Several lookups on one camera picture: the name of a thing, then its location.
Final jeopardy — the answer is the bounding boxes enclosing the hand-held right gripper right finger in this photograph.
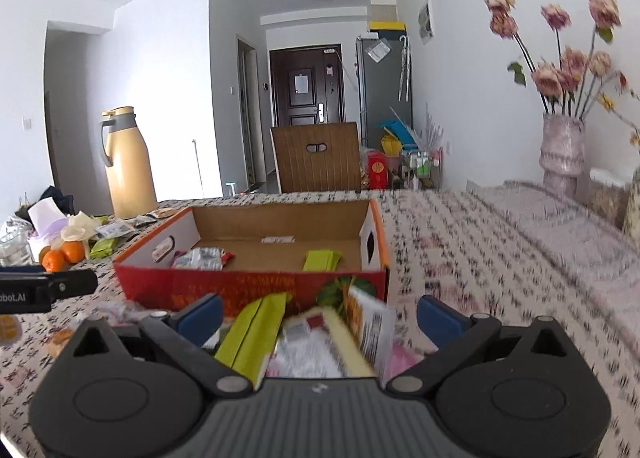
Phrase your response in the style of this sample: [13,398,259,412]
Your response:
[387,295,578,399]

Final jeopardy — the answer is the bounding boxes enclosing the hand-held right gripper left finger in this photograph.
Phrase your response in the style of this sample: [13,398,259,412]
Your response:
[62,294,252,400]

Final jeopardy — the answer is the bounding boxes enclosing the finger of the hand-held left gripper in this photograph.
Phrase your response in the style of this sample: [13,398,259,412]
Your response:
[48,268,99,298]

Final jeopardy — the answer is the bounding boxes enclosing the long green snack packet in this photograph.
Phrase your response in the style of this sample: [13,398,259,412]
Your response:
[215,292,294,389]

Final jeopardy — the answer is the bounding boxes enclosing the red cardboard box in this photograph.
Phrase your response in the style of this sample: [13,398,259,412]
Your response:
[112,198,391,319]

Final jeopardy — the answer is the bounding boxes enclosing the pile of cracker packets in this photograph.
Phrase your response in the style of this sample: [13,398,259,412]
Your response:
[47,285,401,384]

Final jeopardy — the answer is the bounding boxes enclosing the orange fruit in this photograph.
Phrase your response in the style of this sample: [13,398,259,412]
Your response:
[39,247,68,273]
[61,239,87,263]

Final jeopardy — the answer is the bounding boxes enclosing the small green packet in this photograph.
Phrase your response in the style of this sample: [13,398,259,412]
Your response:
[90,235,127,260]

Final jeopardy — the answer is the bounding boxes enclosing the glass cups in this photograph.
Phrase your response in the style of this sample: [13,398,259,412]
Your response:
[0,218,37,266]

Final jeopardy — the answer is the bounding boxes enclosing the cream plastic bag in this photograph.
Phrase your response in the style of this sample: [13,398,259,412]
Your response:
[60,212,104,244]

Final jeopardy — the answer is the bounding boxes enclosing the red white snack packet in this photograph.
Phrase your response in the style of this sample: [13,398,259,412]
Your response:
[172,247,235,270]

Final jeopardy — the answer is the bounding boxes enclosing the white printed packet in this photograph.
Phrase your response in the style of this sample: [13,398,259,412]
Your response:
[95,218,137,240]

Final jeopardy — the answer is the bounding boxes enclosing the white lilac tissue pack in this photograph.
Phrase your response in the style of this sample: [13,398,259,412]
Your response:
[27,198,69,244]

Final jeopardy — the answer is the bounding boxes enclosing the black bag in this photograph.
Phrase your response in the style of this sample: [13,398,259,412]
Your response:
[39,185,76,216]

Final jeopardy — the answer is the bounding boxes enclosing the yellow thermos jug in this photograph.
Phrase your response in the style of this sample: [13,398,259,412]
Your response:
[98,106,160,220]

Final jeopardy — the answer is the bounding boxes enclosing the grey folded cloth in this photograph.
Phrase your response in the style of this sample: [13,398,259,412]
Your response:
[467,180,640,339]

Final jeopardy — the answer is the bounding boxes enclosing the white stick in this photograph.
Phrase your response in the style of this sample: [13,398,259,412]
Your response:
[192,139,206,199]

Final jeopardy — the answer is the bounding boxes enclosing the red gift box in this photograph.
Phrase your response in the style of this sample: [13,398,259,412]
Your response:
[367,152,391,190]

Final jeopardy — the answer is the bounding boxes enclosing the blue plastic dustpan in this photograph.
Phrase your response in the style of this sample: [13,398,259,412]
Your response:
[377,119,419,147]

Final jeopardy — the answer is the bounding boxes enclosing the glass jar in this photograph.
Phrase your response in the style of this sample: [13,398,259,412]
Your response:
[587,168,632,230]

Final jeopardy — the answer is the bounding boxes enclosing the pink textured vase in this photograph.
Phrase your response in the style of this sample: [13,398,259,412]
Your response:
[540,113,586,196]

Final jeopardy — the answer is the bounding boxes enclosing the dark brown door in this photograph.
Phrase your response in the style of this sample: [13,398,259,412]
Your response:
[269,44,346,128]

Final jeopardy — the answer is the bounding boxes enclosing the grey refrigerator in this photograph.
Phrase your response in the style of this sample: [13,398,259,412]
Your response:
[356,33,415,149]

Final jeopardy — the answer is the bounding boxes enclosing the folded umbrella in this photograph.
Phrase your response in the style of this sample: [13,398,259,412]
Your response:
[398,35,412,102]

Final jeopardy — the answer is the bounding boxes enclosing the dried pink roses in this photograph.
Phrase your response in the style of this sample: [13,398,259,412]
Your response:
[484,0,640,149]

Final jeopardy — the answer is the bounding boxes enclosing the paper sheet on refrigerator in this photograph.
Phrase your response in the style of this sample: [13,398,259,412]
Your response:
[367,38,391,63]

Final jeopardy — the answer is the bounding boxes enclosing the yellow black box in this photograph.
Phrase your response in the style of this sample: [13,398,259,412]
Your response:
[369,19,407,35]

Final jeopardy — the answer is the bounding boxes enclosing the plain cardboard box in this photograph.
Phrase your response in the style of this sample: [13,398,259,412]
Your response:
[370,0,399,21]

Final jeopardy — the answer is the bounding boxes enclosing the wire rack trolley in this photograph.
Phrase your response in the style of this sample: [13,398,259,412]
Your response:
[400,148,446,192]

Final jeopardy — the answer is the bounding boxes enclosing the white wall panel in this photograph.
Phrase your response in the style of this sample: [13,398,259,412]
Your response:
[417,0,435,45]

